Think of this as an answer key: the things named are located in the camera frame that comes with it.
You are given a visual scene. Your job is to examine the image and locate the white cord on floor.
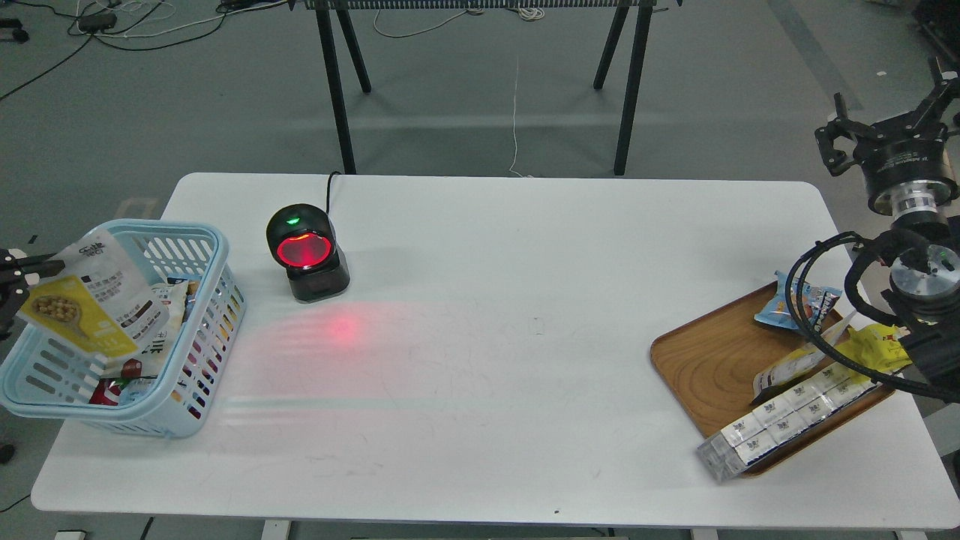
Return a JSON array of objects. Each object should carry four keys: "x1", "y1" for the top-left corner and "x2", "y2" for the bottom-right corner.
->
[{"x1": 509, "y1": 58, "x2": 537, "y2": 179}]

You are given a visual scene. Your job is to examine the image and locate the yellow white nut snack pouch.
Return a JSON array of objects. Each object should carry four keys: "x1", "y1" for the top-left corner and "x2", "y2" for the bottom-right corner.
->
[{"x1": 17, "y1": 226, "x2": 170, "y2": 358}]

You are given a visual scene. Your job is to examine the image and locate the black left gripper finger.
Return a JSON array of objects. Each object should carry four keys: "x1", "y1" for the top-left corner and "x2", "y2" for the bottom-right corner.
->
[
  {"x1": 1, "y1": 255, "x2": 65, "y2": 286},
  {"x1": 1, "y1": 289, "x2": 27, "y2": 341}
]

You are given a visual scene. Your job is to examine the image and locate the white snack bag in basket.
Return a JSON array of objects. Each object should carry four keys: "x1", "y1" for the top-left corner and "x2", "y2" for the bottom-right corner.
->
[{"x1": 100, "y1": 279, "x2": 200, "y2": 380}]

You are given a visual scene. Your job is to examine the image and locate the blue cookie snack packet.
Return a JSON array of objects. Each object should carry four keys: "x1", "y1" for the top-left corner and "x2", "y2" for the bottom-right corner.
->
[{"x1": 754, "y1": 270, "x2": 843, "y2": 332}]

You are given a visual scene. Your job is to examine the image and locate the red snack packet in basket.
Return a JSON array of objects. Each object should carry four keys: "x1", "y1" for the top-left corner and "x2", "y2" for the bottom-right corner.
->
[{"x1": 87, "y1": 377, "x2": 157, "y2": 407}]

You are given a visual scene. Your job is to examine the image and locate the light blue plastic basket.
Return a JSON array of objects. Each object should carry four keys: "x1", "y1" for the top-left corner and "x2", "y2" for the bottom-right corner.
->
[{"x1": 2, "y1": 219, "x2": 245, "y2": 437}]

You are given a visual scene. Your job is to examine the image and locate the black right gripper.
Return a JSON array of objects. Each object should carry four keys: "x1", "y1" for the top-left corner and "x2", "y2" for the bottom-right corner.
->
[{"x1": 814, "y1": 57, "x2": 960, "y2": 218}]

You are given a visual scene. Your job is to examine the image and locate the black barcode scanner red window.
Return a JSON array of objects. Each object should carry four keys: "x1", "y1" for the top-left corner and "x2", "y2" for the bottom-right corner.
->
[{"x1": 266, "y1": 204, "x2": 350, "y2": 303}]

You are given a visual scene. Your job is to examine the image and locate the black trestle table stand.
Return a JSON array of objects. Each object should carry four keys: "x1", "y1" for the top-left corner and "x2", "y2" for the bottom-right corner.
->
[{"x1": 304, "y1": 0, "x2": 661, "y2": 176}]

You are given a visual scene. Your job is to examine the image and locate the brown wooden tray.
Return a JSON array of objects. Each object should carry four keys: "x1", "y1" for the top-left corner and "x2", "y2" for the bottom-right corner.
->
[{"x1": 649, "y1": 281, "x2": 899, "y2": 479}]

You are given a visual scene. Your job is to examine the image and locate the black cables on floor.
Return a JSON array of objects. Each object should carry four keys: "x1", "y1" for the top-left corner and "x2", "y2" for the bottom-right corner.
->
[{"x1": 0, "y1": 0, "x2": 293, "y2": 103}]

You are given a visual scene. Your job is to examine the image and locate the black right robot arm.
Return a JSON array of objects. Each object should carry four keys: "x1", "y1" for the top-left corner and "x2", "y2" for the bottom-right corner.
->
[{"x1": 785, "y1": 57, "x2": 959, "y2": 404}]

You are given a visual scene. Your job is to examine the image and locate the yellow cartoon snack packet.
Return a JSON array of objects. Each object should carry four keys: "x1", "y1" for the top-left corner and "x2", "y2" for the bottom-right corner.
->
[{"x1": 835, "y1": 322, "x2": 912, "y2": 374}]

